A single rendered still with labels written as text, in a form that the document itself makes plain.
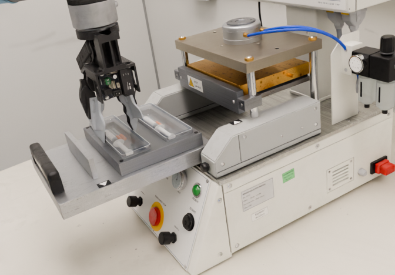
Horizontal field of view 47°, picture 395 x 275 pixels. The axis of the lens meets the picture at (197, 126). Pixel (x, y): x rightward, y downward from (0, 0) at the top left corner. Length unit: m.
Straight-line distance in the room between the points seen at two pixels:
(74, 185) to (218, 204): 0.25
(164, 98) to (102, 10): 0.34
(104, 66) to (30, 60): 1.57
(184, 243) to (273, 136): 0.27
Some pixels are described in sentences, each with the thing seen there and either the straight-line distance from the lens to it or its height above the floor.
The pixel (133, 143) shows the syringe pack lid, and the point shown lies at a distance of 0.82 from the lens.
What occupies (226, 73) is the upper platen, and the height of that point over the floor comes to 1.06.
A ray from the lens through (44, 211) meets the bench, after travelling 1.20.
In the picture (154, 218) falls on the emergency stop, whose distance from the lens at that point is 0.98.
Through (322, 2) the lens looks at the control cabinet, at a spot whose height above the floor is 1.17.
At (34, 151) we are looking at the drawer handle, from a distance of 0.88.
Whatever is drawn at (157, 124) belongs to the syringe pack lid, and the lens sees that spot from 0.88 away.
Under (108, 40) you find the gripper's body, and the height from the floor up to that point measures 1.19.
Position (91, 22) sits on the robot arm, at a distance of 0.76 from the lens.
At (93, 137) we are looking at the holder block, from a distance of 0.91.
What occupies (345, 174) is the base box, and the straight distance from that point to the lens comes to 1.04.
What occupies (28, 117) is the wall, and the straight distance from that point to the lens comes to 2.37.
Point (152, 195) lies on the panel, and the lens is 1.01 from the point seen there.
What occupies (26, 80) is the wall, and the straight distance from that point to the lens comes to 2.32.
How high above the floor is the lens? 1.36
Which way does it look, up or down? 25 degrees down
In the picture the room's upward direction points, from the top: 9 degrees counter-clockwise
